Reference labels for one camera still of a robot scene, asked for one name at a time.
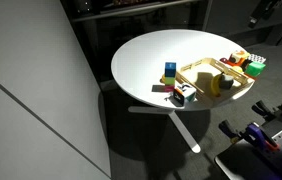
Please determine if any white multicolour cube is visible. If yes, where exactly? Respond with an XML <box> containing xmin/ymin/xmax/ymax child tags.
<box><xmin>173</xmin><ymin>83</ymin><xmax>197</xmax><ymax>106</ymax></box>

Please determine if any wooden crate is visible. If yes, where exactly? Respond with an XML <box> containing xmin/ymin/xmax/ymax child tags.
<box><xmin>176</xmin><ymin>58</ymin><xmax>254</xmax><ymax>109</ymax></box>

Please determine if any blue block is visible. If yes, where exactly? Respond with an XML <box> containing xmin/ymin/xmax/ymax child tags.
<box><xmin>165</xmin><ymin>62</ymin><xmax>176</xmax><ymax>77</ymax></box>

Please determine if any dark grey block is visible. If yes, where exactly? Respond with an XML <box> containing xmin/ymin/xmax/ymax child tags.
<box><xmin>219</xmin><ymin>74</ymin><xmax>234</xmax><ymax>90</ymax></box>

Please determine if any lime green block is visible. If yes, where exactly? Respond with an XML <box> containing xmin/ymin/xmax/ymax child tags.
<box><xmin>164</xmin><ymin>77</ymin><xmax>175</xmax><ymax>85</ymax></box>

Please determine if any round white table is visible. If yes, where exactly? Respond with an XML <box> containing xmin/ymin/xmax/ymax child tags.
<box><xmin>111</xmin><ymin>29</ymin><xmax>242</xmax><ymax>153</ymax></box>

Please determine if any yellow banana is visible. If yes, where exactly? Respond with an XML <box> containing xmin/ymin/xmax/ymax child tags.
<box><xmin>210</xmin><ymin>74</ymin><xmax>222</xmax><ymax>97</ymax></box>

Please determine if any white orange picture cube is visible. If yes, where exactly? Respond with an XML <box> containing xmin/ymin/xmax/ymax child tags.
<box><xmin>229</xmin><ymin>51</ymin><xmax>250</xmax><ymax>64</ymax></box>

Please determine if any purple spring clamp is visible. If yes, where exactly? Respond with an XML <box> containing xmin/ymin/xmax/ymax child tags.
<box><xmin>218</xmin><ymin>120</ymin><xmax>279</xmax><ymax>151</ymax></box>
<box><xmin>251</xmin><ymin>100</ymin><xmax>282</xmax><ymax>122</ymax></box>

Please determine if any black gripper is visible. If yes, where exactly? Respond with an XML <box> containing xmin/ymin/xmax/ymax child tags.
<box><xmin>248</xmin><ymin>0</ymin><xmax>282</xmax><ymax>28</ymax></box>

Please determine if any pink block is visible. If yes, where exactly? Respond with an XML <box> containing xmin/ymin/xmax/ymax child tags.
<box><xmin>164</xmin><ymin>85</ymin><xmax>175</xmax><ymax>92</ymax></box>

